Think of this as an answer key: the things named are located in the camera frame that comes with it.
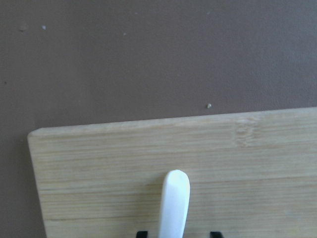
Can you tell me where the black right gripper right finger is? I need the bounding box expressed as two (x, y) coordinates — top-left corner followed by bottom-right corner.
(210, 231), (223, 238)

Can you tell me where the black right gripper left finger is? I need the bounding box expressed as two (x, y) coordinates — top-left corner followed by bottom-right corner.
(136, 231), (148, 238)

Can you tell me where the bamboo cutting board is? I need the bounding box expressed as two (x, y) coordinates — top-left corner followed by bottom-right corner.
(27, 108), (317, 238)

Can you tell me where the white ceramic spoon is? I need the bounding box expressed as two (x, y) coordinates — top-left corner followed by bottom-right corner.
(158, 170), (190, 238)

